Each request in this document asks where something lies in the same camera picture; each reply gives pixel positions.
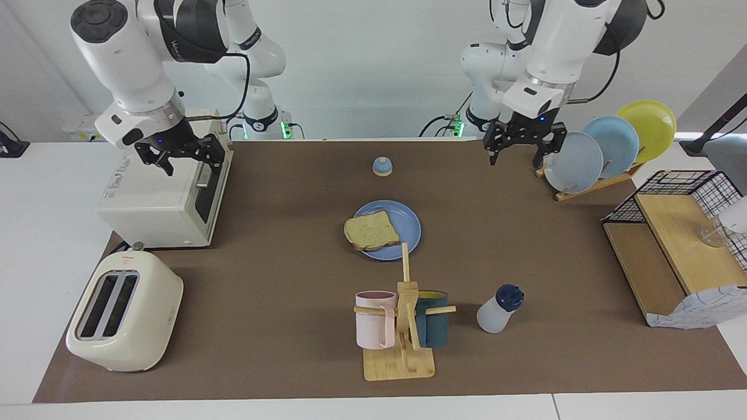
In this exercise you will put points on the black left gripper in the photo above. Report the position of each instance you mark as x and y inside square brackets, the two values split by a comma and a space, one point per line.
[522, 131]

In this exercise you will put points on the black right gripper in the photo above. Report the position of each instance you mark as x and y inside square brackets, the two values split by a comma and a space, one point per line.
[178, 143]

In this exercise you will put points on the seasoning bottle with navy cap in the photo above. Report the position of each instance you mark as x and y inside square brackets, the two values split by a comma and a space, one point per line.
[496, 315]

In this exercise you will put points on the slice of toast bread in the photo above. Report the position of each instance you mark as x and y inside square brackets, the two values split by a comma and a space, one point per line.
[372, 232]

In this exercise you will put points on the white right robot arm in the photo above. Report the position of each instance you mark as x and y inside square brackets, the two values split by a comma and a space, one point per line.
[128, 58]

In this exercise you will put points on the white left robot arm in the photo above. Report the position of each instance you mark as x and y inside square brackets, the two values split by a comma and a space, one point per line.
[560, 46]

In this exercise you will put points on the grey plate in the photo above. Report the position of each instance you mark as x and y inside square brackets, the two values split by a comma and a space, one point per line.
[578, 166]

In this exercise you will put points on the wooden plate rack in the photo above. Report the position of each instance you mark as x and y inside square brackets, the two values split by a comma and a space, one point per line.
[607, 181]

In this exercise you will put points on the light blue plate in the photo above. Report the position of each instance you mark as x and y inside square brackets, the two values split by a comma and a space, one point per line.
[615, 143]

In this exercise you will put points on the blue round plate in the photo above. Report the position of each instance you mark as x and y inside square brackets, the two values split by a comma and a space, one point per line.
[405, 224]

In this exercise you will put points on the yellow plate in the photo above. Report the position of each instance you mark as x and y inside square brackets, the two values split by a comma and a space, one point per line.
[653, 125]

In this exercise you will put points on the cream toaster oven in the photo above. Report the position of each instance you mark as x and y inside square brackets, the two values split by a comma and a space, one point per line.
[152, 204]

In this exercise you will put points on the brown table mat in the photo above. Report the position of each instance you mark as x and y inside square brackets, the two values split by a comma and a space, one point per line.
[262, 291]

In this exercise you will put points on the cream two-slot toaster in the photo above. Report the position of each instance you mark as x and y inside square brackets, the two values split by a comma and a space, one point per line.
[128, 315]

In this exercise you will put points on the black clamp base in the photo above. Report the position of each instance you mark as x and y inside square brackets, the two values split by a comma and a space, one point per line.
[10, 146]

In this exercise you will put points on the wooden shelf stand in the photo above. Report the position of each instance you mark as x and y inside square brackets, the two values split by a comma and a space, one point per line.
[677, 245]

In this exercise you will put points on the dark teal mug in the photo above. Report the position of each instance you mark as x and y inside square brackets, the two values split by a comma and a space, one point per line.
[435, 326]

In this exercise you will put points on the clear glass cup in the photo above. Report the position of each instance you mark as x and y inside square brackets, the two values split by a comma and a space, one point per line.
[712, 236]

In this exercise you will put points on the pink mug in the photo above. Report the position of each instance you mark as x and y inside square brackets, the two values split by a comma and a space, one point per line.
[373, 326]

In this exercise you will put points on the white checkered cloth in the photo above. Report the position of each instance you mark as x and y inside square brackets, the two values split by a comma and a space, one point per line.
[700, 306]

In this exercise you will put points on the wooden mug tree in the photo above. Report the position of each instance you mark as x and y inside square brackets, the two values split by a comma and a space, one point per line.
[402, 361]

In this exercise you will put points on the white wall power strip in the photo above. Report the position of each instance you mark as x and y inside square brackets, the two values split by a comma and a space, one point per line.
[81, 127]

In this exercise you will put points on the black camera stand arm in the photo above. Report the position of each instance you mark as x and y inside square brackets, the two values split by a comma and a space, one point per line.
[715, 128]

